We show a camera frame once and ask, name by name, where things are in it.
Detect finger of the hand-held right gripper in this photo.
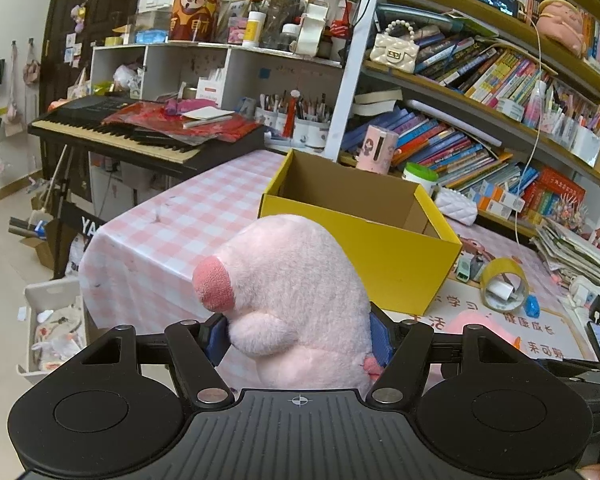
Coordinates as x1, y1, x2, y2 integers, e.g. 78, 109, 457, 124
535, 357, 600, 378

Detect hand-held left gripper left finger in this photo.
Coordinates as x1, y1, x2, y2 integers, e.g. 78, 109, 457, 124
77, 314, 237, 408

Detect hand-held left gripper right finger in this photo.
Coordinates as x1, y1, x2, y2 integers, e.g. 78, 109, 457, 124
366, 302, 518, 407

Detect yellow cardboard box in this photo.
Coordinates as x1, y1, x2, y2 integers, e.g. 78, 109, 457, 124
258, 148, 463, 315

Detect pink pig plush toy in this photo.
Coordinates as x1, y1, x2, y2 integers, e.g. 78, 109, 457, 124
192, 214, 386, 391

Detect yellow tape roll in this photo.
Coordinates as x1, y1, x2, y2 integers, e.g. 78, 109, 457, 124
480, 257, 530, 313

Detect white power strip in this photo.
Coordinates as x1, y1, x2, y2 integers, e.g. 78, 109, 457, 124
569, 275, 600, 311

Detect white charger adaptor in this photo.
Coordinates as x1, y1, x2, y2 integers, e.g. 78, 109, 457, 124
487, 282, 516, 302

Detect pink checked tablecloth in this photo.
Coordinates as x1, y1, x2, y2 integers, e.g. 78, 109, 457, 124
78, 149, 598, 391

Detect stack of papers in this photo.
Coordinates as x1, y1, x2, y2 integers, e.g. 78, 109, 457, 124
532, 217, 600, 291

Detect white quilted pouch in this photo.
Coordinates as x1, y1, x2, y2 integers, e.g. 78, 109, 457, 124
432, 186, 479, 226

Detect colourful toy flower bouquet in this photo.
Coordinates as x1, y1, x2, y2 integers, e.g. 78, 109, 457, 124
550, 195, 588, 226

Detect white jar green lid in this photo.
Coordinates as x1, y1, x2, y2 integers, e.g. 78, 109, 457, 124
401, 162, 440, 198

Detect red boxed book set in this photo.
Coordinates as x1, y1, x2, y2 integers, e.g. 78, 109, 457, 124
522, 167, 586, 226

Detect black keyboard stand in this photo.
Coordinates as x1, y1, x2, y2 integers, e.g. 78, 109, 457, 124
40, 145, 111, 281

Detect white storage bin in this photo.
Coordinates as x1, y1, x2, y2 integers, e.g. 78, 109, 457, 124
17, 277, 88, 386

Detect pink cylindrical coin bank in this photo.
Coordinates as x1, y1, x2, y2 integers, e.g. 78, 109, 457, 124
355, 124, 400, 175

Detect brown cardboard box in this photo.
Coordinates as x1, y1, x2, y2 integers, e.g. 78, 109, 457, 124
20, 217, 63, 268

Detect row of stacked slanting books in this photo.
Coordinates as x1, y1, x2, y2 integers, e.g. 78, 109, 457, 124
342, 107, 538, 201

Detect white pen cup with brushes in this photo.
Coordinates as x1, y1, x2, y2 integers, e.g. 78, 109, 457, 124
254, 91, 288, 136
292, 91, 331, 150

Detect white organizer box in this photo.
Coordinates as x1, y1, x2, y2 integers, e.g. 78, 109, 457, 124
570, 122, 600, 166

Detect white envelope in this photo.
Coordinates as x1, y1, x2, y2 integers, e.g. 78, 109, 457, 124
180, 107, 236, 123

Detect thick white-edged book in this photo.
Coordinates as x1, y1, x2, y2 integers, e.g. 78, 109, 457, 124
352, 102, 405, 118
355, 87, 403, 106

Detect white paper roll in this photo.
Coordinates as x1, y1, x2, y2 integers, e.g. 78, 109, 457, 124
405, 97, 501, 143

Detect red papers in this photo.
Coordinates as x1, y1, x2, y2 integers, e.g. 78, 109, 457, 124
101, 101, 261, 145

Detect purple ribbon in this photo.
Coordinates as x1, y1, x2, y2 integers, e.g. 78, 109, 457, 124
164, 97, 216, 117

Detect white red box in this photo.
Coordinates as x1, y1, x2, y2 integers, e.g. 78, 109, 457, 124
196, 72, 226, 111

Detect black electronic keyboard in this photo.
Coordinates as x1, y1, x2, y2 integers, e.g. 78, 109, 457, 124
27, 97, 267, 180

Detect bunch of colourful pens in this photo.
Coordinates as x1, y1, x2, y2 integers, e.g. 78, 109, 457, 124
522, 77, 600, 133

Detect white small box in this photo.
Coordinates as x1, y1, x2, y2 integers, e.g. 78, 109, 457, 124
495, 97, 526, 121

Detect white shelf unit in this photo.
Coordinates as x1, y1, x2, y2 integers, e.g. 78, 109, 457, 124
89, 42, 346, 156

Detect white plastic bag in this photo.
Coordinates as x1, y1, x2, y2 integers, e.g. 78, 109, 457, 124
112, 62, 146, 98

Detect wooden bookshelf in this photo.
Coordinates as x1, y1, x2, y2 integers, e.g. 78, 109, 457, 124
325, 0, 600, 241

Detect cream quilted pearl handbag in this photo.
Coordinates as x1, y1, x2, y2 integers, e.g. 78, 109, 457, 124
370, 19, 421, 75

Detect row of leaning colourful books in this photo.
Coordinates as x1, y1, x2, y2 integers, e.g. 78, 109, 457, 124
415, 25, 546, 108

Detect pink patterned box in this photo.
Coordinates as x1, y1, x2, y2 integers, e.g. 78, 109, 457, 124
227, 15, 248, 45

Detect white tape dispenser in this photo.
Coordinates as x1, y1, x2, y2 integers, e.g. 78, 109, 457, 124
295, 0, 331, 58

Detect white bottle yellow label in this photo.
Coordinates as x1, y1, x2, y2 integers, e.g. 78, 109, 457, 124
243, 11, 267, 48

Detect pink hanging bag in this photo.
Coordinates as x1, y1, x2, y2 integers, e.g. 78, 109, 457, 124
22, 40, 42, 86

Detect pink plush head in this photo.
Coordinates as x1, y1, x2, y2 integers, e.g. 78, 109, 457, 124
536, 0, 586, 58

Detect white charging cable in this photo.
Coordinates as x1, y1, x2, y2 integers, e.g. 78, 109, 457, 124
512, 10, 553, 246

